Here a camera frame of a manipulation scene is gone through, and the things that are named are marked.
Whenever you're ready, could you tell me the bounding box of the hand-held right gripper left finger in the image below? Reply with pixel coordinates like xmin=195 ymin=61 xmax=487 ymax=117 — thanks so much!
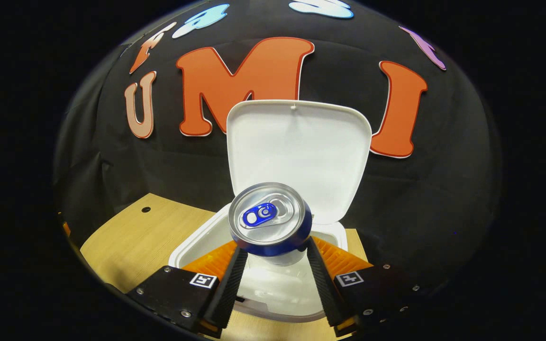
xmin=125 ymin=239 xmax=250 ymax=339

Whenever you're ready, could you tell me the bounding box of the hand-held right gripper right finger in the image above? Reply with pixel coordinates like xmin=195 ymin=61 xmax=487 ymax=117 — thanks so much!
xmin=306 ymin=236 xmax=423 ymax=338

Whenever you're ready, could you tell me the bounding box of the blue pop can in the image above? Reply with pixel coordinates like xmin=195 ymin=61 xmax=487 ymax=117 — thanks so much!
xmin=228 ymin=182 xmax=313 ymax=266

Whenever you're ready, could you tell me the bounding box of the white desktop garbage bin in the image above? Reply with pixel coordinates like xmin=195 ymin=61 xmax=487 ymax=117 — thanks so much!
xmin=168 ymin=99 xmax=373 ymax=323

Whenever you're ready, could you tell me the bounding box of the wooden desktop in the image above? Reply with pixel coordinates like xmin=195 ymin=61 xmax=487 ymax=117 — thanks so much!
xmin=80 ymin=193 xmax=373 ymax=341

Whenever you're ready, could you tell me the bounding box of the black backdrop cloth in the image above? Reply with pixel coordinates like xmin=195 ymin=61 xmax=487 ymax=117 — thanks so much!
xmin=53 ymin=0 xmax=503 ymax=294

